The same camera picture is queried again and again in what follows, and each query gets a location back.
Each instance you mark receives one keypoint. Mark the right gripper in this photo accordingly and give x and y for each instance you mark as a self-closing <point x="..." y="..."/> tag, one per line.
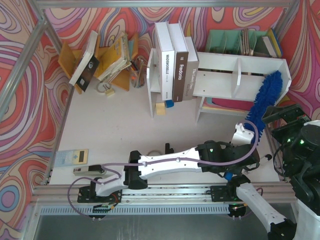
<point x="285" y="116"/>

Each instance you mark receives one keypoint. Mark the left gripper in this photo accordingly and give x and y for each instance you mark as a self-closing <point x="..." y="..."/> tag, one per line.
<point x="251" y="155"/>

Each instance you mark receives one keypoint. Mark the blue microfiber duster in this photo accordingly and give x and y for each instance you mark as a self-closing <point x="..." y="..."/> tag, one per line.
<point x="267" y="95"/>

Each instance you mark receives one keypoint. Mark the black plastic clip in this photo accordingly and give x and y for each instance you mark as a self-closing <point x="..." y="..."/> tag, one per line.
<point x="168" y="149"/>

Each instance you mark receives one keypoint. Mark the beige tape roll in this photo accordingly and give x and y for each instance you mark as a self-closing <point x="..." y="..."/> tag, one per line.
<point x="154" y="153"/>

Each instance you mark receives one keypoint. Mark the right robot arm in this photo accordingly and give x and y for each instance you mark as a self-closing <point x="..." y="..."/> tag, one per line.
<point x="304" y="177"/>

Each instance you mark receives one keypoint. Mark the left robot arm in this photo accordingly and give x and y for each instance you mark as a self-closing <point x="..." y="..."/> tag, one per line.
<point x="211" y="156"/>

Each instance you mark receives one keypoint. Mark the white bookshelf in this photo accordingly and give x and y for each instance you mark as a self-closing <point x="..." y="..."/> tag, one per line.
<point x="227" y="76"/>

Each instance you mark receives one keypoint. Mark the pink folder stack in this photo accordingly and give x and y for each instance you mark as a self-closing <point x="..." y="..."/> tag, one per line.
<point x="227" y="104"/>

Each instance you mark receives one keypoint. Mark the blue yellow book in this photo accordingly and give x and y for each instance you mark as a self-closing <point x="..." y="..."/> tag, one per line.
<point x="271" y="34"/>

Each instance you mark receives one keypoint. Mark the green file organizer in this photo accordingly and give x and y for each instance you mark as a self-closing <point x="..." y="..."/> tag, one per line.
<point x="230" y="42"/>

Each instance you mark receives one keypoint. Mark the blue cube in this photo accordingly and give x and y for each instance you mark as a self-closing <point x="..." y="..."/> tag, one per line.
<point x="169" y="103"/>

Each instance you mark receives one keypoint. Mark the taupe Lonely Ones book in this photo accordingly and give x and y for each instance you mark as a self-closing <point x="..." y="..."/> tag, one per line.
<point x="191" y="70"/>

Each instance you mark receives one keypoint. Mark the wooden block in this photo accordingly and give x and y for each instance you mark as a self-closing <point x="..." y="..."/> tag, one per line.
<point x="160" y="108"/>

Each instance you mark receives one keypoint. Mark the brown Fredonia book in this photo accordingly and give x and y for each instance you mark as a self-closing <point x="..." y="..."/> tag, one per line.
<point x="180" y="61"/>

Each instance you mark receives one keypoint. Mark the white Mademoiselle book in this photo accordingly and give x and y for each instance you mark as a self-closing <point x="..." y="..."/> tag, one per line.
<point x="166" y="59"/>

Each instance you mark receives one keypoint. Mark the clear pencil cup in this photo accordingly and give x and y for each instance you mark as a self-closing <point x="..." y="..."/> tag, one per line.
<point x="137" y="73"/>

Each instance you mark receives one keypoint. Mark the white black remote device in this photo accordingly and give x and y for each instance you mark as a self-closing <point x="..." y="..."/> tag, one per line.
<point x="90" y="170"/>

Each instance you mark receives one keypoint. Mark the stack of worn books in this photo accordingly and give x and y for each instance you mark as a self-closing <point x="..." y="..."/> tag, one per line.
<point x="115" y="59"/>

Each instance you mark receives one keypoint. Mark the calculator with blue cross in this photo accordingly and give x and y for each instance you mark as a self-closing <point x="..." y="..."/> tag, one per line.
<point x="71" y="157"/>

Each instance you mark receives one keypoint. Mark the white black leaning book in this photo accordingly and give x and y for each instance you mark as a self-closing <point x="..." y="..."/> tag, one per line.
<point x="86" y="64"/>

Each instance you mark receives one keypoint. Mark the yellow wooden zigzag shelf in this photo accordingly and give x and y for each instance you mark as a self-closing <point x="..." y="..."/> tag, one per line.
<point x="67" y="60"/>

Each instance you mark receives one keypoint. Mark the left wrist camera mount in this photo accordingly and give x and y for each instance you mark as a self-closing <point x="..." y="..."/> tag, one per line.
<point x="242" y="136"/>

